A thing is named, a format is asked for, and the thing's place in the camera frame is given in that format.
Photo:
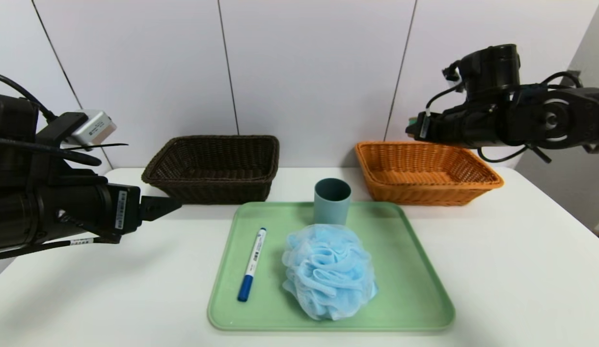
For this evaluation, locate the blue-grey plastic cup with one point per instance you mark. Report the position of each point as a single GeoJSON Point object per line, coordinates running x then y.
{"type": "Point", "coordinates": [331, 212]}

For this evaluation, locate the green plastic tray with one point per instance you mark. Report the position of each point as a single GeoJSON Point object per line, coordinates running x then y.
{"type": "Point", "coordinates": [410, 299]}

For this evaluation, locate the blue white marker pen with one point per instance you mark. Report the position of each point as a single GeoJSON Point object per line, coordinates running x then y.
{"type": "Point", "coordinates": [253, 260]}

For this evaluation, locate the light blue mesh loofah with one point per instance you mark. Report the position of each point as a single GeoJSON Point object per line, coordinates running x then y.
{"type": "Point", "coordinates": [328, 270]}

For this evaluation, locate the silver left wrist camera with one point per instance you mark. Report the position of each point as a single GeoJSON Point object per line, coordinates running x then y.
{"type": "Point", "coordinates": [94, 126]}

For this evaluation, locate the black zip tie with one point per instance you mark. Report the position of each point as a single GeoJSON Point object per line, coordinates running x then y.
{"type": "Point", "coordinates": [102, 145]}

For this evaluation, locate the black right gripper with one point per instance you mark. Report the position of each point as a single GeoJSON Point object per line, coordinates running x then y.
{"type": "Point", "coordinates": [421, 126]}

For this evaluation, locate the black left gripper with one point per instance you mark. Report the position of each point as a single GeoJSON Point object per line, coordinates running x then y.
{"type": "Point", "coordinates": [124, 209]}

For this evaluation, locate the dark brown wicker basket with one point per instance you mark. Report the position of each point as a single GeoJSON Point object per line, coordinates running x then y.
{"type": "Point", "coordinates": [208, 193]}

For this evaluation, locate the orange wicker basket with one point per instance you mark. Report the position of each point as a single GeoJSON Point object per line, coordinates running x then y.
{"type": "Point", "coordinates": [425, 193]}

